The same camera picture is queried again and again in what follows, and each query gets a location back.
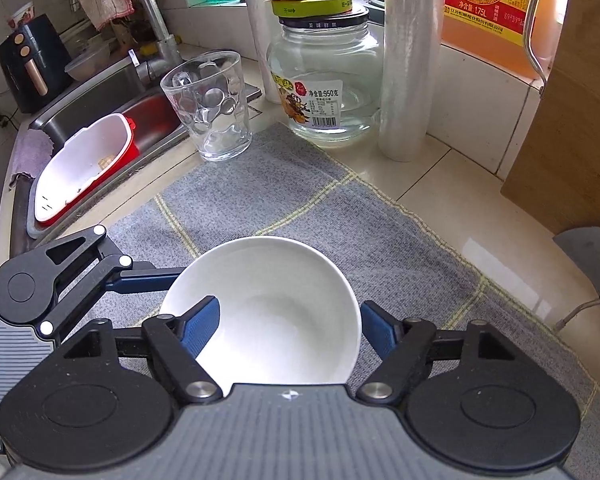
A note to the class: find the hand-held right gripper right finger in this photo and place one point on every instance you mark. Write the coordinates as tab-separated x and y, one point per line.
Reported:
380	330

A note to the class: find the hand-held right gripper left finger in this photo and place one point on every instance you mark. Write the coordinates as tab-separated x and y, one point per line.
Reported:
202	330

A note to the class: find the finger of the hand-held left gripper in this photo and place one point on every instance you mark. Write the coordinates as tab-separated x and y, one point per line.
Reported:
140	281

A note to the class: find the plain white bowl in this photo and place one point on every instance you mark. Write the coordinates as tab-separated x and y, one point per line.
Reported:
280	310

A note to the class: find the red white plastic basin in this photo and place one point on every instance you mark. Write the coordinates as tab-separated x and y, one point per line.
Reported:
80	170

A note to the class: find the purple cloth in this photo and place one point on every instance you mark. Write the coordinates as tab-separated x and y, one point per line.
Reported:
30	155

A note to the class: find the grey checked cloth mat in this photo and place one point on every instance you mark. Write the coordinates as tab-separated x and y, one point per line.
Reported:
280	185

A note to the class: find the dimpled drinking glass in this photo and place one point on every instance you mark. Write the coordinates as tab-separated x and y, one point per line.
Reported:
215	125

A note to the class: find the stainless steel sink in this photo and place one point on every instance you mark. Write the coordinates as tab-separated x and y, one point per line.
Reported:
105	90

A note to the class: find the black air fryer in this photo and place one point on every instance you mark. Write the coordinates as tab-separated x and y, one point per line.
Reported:
25	75

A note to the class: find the steel kitchen faucet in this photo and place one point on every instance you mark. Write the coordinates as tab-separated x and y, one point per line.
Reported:
157	60

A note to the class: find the clear plastic food container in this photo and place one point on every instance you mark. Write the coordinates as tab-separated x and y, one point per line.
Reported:
87	65

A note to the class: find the instant noodle cup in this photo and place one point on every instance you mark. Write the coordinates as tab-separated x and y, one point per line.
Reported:
21	14

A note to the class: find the wide cling film roll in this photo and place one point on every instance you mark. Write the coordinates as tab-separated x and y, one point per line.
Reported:
407	60

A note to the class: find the large glass jar black lid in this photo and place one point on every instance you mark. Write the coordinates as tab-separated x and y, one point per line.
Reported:
330	60

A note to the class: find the wooden cutting board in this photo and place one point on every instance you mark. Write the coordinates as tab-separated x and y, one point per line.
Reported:
580	135

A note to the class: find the narrow cling film roll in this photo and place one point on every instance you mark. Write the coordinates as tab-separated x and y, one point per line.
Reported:
265	20

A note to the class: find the large cooking wine bottle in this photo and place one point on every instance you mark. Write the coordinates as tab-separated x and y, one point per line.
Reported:
480	50

